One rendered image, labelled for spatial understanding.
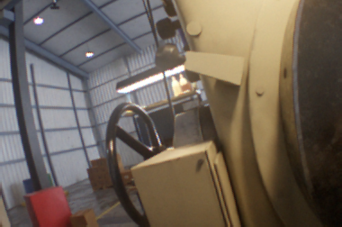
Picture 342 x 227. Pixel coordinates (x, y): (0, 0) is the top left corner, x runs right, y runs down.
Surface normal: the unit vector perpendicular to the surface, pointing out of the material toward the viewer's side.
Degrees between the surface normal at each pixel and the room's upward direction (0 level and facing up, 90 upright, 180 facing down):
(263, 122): 90
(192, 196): 90
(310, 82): 90
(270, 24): 90
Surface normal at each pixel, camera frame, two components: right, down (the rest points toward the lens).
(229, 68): -0.26, -0.04
